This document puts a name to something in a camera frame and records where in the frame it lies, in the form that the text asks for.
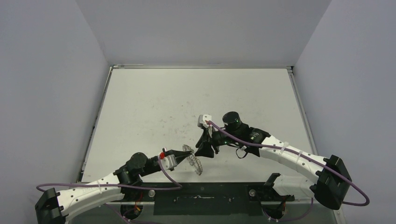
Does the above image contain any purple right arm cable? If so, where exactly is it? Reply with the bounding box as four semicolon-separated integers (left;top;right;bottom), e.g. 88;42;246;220
206;120;371;223

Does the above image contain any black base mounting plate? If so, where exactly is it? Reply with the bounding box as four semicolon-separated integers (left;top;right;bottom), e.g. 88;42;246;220
121;182;295;216

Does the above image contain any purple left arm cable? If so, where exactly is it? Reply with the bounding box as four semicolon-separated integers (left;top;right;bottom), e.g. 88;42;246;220
36;157;183;224

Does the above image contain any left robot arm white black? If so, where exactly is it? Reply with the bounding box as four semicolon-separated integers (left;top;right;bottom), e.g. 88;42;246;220
35;150;193;224

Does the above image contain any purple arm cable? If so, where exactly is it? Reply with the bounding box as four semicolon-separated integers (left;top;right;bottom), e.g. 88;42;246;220
206;120;371;223
36;157;183;224

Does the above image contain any metal disc with key rings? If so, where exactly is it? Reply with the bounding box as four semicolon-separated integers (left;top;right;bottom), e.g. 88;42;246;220
182;144;203;175

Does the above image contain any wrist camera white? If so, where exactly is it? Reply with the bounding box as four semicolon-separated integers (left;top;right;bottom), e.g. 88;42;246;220
197;114;213;138
158;148;178;171

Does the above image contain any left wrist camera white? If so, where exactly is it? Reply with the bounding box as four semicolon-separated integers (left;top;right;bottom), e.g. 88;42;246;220
158;148;178;171

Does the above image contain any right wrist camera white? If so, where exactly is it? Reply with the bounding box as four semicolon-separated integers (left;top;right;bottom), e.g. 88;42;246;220
197;114;213;138

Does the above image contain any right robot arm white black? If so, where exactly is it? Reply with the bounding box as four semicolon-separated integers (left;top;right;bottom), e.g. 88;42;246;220
195;112;352;210

